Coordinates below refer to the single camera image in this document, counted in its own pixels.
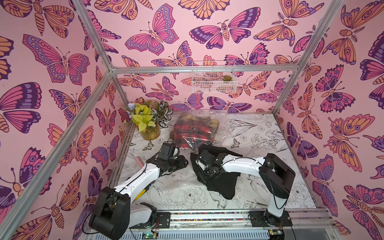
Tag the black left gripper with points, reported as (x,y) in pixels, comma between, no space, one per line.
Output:
(181,163)

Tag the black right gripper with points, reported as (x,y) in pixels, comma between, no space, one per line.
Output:
(199,162)

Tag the red black plaid shirt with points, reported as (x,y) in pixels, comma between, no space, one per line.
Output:
(185,143)

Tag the yellow plaid shirt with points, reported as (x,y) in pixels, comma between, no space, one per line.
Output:
(195,127)

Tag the clear plastic vacuum bag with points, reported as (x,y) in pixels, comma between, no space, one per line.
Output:
(192,141)

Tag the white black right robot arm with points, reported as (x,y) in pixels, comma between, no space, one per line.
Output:
(277,176)

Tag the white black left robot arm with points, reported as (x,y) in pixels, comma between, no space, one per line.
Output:
(115,213)

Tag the pink cylindrical object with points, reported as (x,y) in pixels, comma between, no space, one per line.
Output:
(139,162)

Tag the potted plant in glass vase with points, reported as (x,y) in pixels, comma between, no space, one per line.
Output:
(149,117)

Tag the small green succulent plant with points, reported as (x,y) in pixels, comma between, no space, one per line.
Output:
(227,78)

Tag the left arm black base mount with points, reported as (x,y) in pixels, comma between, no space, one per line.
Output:
(146,216)

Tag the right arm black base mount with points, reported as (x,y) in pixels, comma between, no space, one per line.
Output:
(265,219)

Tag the white wire wall basket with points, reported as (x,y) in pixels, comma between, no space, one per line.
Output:
(208,79)

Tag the aluminium front rail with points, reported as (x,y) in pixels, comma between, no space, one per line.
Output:
(238,219)

